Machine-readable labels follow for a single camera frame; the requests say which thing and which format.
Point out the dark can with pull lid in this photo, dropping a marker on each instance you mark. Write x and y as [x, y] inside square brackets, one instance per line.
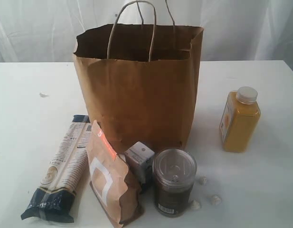
[173, 173]

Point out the orange juice bottle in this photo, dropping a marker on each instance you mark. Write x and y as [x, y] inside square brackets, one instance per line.
[239, 119]

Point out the long pasta package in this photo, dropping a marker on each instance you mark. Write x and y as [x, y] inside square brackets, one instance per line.
[53, 199]

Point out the white crumb piece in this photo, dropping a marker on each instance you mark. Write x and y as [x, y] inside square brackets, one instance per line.
[215, 200]
[195, 205]

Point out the white backdrop curtain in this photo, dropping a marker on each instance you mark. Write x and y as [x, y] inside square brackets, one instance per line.
[46, 30]

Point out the brown paper bag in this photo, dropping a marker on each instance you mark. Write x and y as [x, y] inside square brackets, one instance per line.
[140, 82]

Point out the small grey carton box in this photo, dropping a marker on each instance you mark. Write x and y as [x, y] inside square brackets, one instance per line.
[139, 157]

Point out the brown kraft pouch orange label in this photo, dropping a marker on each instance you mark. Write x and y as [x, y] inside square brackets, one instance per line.
[114, 185]

